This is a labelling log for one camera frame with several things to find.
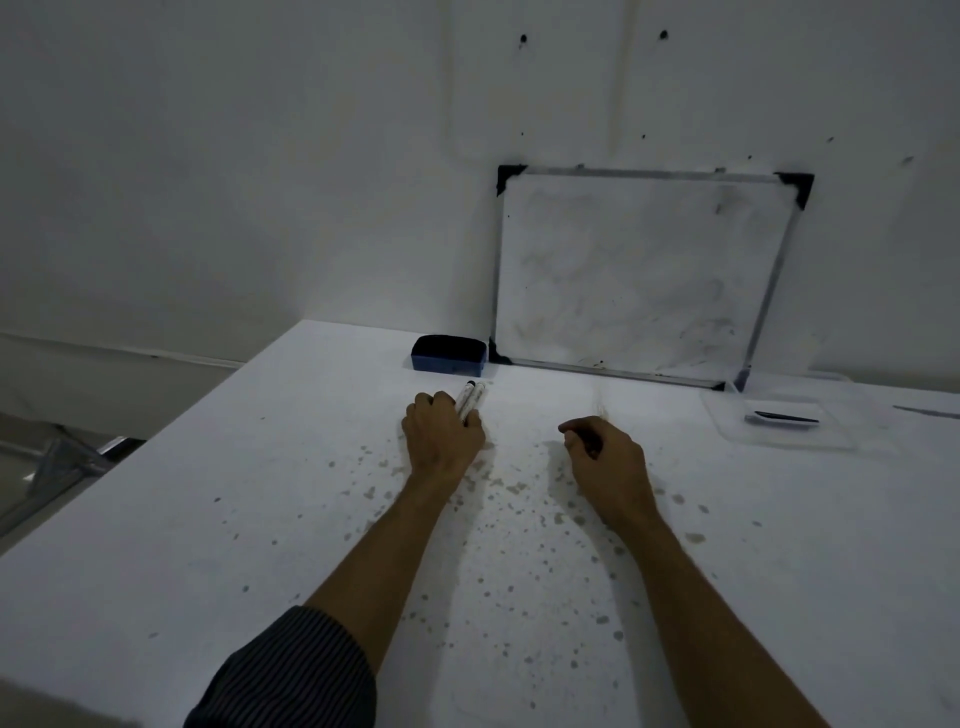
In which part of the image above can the person's left hand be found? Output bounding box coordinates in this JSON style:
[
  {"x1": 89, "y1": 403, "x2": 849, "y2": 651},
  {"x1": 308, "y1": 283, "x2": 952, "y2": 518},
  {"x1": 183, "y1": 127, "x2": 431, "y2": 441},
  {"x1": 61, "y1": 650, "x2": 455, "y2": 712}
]
[{"x1": 401, "y1": 391, "x2": 487, "y2": 482}]

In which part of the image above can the blue and black whiteboard eraser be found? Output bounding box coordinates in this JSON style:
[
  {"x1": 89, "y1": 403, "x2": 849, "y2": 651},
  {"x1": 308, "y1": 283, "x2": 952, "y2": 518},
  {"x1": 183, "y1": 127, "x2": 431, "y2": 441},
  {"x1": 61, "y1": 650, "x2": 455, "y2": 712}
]
[{"x1": 410, "y1": 334, "x2": 489, "y2": 379}]

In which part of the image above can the dark striped shirt sleeve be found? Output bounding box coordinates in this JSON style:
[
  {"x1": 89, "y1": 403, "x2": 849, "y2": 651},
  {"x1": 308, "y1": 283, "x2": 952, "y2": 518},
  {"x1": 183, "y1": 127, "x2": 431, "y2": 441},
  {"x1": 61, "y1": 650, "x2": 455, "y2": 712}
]
[{"x1": 183, "y1": 605, "x2": 377, "y2": 728}]

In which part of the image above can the person's left forearm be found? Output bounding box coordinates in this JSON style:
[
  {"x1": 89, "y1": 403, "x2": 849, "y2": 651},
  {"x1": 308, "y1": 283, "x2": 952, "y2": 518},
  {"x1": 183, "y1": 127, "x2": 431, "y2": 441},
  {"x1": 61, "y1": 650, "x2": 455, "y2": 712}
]
[{"x1": 303, "y1": 460, "x2": 474, "y2": 676}]

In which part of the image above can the person's right forearm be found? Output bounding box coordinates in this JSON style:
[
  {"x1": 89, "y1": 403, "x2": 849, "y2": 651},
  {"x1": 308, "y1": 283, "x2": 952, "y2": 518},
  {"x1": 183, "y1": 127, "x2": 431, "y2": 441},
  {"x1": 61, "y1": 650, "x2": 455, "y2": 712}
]
[{"x1": 600, "y1": 501, "x2": 828, "y2": 728}]

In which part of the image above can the clear plastic tray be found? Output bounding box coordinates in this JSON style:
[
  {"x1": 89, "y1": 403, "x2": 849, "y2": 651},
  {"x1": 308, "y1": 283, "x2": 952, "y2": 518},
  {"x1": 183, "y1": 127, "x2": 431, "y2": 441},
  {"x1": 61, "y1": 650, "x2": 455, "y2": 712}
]
[{"x1": 700, "y1": 377, "x2": 865, "y2": 452}]

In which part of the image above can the white whiteboard with metal frame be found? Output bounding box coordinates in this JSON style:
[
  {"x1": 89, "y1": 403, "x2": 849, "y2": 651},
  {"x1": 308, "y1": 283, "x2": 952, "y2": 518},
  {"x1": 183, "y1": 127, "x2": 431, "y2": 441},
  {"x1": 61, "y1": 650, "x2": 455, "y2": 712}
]
[{"x1": 488, "y1": 162, "x2": 816, "y2": 393}]

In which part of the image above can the person's right hand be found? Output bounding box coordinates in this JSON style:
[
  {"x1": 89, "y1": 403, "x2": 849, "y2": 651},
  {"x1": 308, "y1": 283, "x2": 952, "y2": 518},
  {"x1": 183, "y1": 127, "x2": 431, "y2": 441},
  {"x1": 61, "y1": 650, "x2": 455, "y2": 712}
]
[{"x1": 557, "y1": 416, "x2": 662, "y2": 531}]

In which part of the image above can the grey metal stand frame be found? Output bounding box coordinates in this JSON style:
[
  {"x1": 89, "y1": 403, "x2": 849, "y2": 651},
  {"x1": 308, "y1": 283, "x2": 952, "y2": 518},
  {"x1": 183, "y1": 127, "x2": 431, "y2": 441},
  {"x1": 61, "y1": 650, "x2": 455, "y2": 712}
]
[{"x1": 0, "y1": 422, "x2": 148, "y2": 538}]

